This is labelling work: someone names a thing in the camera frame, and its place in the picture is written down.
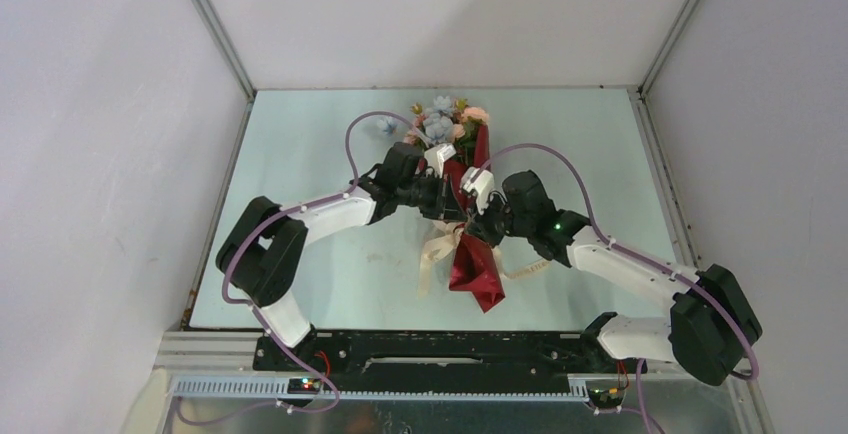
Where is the peach rose stem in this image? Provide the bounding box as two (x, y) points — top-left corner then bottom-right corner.
(449, 98), (490, 166)

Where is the right circuit board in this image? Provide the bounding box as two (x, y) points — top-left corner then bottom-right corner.
(586, 388), (626, 415)

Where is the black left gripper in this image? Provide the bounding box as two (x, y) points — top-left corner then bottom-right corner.
(396, 172), (467, 224)

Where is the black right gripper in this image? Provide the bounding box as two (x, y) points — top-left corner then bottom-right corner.
(465, 189), (534, 250)

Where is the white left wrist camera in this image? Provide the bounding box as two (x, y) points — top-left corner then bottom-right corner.
(423, 143), (457, 177)

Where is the left circuit board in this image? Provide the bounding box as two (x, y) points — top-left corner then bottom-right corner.
(286, 377), (323, 395)

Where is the pink rose stem with blue bud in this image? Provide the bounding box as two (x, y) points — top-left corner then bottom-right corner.
(376, 115), (399, 138)

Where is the blue flower stem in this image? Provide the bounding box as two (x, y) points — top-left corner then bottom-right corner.
(421, 96), (457, 144)

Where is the circuit board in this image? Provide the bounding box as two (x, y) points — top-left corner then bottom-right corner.
(586, 388), (626, 415)
(286, 377), (323, 395)

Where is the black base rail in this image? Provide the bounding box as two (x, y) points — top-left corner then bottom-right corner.
(252, 330), (638, 395)

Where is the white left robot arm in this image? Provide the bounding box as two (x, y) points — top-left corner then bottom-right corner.
(215, 142), (466, 371)

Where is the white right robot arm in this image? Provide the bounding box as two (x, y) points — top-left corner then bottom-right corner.
(460, 168), (762, 386)

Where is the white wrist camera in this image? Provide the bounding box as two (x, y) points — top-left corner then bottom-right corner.
(460, 167), (495, 214)
(423, 143), (457, 177)

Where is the cream ribbon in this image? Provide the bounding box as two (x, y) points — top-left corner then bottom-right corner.
(417, 221), (551, 298)

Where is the red wrapping paper sheet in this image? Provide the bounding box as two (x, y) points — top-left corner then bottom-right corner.
(445, 125), (505, 313)

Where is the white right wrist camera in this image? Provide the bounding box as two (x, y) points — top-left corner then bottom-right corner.
(460, 167), (495, 214)

